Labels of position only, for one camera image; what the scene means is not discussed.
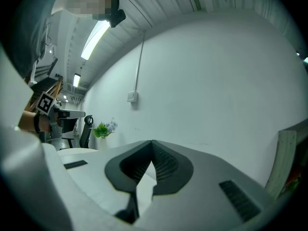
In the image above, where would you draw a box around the person's left hand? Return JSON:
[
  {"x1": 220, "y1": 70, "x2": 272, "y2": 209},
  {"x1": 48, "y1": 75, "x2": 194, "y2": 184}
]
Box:
[{"x1": 39, "y1": 116, "x2": 51, "y2": 132}]

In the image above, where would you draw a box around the grey wooden shelf cabinet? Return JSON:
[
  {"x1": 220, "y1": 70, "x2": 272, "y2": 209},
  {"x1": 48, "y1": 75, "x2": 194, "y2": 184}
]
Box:
[{"x1": 264, "y1": 118, "x2": 308, "y2": 200}]

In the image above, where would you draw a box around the white wall switch box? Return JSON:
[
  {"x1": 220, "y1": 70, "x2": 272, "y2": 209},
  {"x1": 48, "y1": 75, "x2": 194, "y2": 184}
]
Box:
[{"x1": 127, "y1": 90, "x2": 139, "y2": 103}]

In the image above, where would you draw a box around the black head-worn camera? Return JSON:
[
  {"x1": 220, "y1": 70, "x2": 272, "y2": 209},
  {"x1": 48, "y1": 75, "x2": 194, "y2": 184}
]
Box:
[{"x1": 109, "y1": 9, "x2": 127, "y2": 28}]

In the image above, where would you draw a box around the thin black ceiling cable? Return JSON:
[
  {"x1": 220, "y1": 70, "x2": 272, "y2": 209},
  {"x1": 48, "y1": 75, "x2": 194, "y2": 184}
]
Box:
[{"x1": 115, "y1": 0, "x2": 154, "y2": 28}]

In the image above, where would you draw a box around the person's left forearm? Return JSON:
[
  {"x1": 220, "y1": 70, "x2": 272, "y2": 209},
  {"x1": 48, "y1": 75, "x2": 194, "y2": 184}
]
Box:
[{"x1": 18, "y1": 111, "x2": 36, "y2": 131}]

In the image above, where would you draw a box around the person's dark shirt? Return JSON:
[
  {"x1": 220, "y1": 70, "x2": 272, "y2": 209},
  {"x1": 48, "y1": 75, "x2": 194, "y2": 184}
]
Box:
[{"x1": 4, "y1": 0, "x2": 53, "y2": 79}]

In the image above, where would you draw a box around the black wristband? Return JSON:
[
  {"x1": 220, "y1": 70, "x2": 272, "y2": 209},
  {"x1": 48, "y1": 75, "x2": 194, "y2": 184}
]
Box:
[{"x1": 33, "y1": 114, "x2": 41, "y2": 133}]

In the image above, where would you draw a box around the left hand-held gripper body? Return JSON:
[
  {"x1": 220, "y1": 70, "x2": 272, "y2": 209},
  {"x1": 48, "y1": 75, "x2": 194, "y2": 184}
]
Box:
[{"x1": 36, "y1": 91, "x2": 78, "y2": 140}]

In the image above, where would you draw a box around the green and blue flower bouquet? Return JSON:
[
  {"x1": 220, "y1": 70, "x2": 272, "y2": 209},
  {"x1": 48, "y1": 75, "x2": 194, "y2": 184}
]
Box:
[{"x1": 93, "y1": 117, "x2": 118, "y2": 139}]

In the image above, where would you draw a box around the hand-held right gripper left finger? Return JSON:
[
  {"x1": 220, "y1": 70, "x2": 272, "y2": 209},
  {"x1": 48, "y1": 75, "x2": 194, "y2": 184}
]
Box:
[{"x1": 57, "y1": 140, "x2": 153, "y2": 224}]

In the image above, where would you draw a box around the dark wooden staircase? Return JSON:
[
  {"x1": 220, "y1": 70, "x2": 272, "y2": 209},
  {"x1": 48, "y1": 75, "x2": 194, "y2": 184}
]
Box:
[{"x1": 24, "y1": 75, "x2": 64, "y2": 113}]

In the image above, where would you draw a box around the white wall cable conduit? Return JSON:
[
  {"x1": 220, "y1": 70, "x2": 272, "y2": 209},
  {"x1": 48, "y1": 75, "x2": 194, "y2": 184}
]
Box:
[{"x1": 134, "y1": 30, "x2": 147, "y2": 92}]

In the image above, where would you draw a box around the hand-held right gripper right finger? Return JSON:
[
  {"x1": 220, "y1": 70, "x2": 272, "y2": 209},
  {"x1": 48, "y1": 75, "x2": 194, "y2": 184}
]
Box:
[{"x1": 138, "y1": 140, "x2": 277, "y2": 231}]

